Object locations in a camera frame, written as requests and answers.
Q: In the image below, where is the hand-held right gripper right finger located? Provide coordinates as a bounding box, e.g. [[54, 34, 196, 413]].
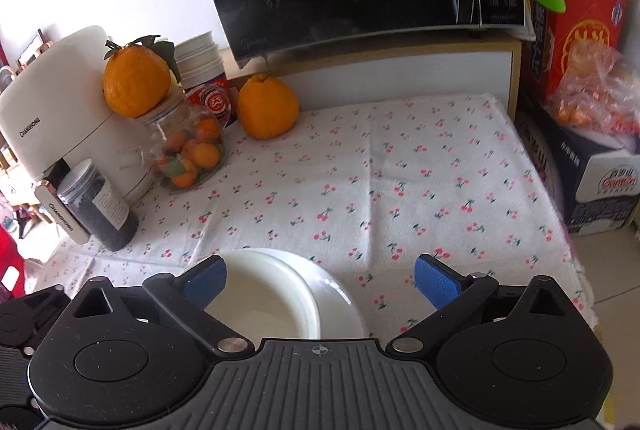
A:
[[386, 254, 581, 355]]

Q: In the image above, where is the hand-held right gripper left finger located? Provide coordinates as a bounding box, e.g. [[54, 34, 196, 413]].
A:
[[64, 255, 253, 356]]

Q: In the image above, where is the cream bowl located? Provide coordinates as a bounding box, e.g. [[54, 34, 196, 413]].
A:
[[202, 251, 321, 341]]

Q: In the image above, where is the white plate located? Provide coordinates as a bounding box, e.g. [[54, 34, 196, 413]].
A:
[[260, 249, 369, 341]]

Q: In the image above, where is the red plastic object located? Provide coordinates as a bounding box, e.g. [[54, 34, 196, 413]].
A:
[[0, 225, 26, 297]]

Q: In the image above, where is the cherry print tablecloth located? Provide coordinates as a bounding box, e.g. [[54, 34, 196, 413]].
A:
[[45, 92, 601, 341]]

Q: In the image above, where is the clear jar of dark contents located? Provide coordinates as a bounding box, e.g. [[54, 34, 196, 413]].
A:
[[56, 158, 140, 252]]

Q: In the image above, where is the glass jar of small oranges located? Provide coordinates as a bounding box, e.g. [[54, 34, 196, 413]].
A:
[[142, 90, 228, 194]]

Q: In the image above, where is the large orange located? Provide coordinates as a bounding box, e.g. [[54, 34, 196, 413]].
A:
[[237, 72, 301, 141]]

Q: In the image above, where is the dark water carton box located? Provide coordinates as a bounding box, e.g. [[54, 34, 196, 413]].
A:
[[520, 110, 640, 235]]

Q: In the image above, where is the leafy orange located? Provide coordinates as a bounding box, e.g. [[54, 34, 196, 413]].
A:
[[102, 34, 176, 118]]

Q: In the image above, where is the white wood-trimmed cabinet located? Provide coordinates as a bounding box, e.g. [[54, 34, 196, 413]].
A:
[[220, 32, 523, 121]]

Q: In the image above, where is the stack of white paper cups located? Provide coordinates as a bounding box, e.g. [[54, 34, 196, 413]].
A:
[[175, 31, 223, 88]]

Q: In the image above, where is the white air fryer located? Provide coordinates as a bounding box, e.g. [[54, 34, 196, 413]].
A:
[[0, 26, 151, 245]]

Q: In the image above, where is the plastic bag of oranges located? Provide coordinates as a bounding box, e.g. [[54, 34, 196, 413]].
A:
[[547, 42, 640, 141]]

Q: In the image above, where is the red cardboard box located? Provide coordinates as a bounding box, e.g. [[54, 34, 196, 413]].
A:
[[530, 0, 631, 111]]

